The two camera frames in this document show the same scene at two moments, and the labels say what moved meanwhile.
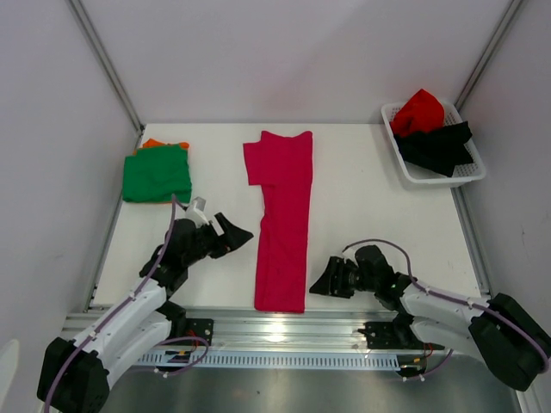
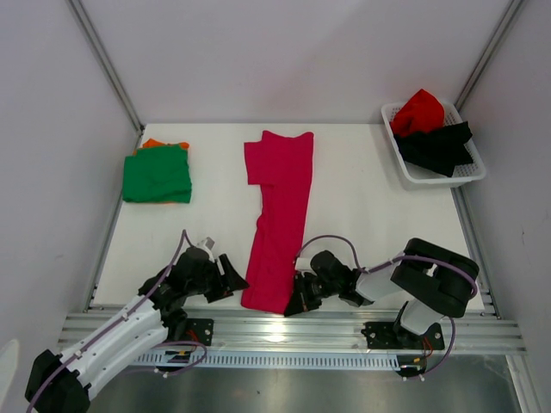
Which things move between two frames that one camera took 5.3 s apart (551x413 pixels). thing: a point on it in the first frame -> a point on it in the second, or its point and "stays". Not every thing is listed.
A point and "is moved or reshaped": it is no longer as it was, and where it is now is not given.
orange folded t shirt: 151,142 stays
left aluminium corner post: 89,31 stays
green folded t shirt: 157,173 stays
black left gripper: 232,237 -> 225,284
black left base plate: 200,328 stays
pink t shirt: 282,164 is moved or reshaped
